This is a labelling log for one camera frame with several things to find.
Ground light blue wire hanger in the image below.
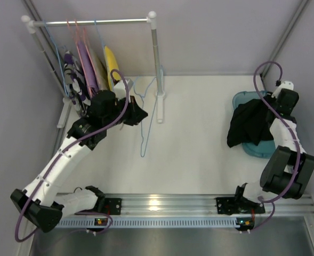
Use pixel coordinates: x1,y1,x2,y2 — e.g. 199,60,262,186
133,66,167,158

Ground black trousers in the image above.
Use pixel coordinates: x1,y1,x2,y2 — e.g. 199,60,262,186
227,99,273,148

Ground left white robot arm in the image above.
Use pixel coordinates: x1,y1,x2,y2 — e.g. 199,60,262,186
10,90,148,233

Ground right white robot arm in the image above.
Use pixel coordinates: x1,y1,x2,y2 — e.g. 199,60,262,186
216,88,314,215

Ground yellow trousers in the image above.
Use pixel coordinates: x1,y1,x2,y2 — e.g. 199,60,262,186
103,45,121,91

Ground purple trousers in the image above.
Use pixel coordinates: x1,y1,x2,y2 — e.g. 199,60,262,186
80,42,99,98

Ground grey trousers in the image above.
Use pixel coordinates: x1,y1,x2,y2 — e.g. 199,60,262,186
89,48,109,90

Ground blue hanger far left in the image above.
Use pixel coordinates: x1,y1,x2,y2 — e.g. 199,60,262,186
43,20,69,97

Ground teal plastic basin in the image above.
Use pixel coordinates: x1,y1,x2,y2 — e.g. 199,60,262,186
232,91,276,159

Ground white metal clothes rack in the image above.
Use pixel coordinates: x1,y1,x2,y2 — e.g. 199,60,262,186
20,11,168,129

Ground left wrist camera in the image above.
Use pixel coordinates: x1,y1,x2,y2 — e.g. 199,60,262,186
114,79,134,100

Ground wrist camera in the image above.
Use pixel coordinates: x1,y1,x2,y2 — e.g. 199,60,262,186
271,80,294,98
114,79,134,100

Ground aluminium mounting rail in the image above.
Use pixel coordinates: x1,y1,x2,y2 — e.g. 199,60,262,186
40,194,314,233

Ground pink wire hanger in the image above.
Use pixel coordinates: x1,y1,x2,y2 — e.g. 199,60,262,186
67,20,93,99
76,26,108,98

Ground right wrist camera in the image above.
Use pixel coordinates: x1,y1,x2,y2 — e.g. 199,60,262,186
271,80,294,98

